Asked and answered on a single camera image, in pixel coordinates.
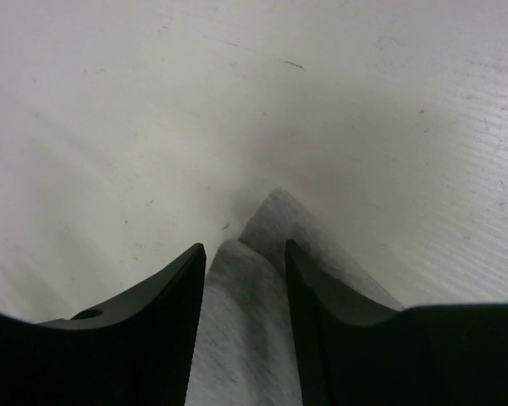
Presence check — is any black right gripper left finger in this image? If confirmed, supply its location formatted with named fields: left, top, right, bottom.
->
left=0, top=244, right=206, bottom=405

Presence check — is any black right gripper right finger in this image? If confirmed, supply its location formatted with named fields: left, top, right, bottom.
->
left=285, top=241, right=508, bottom=405

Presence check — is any grey tank top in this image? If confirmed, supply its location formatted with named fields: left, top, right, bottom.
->
left=185, top=189, right=401, bottom=405

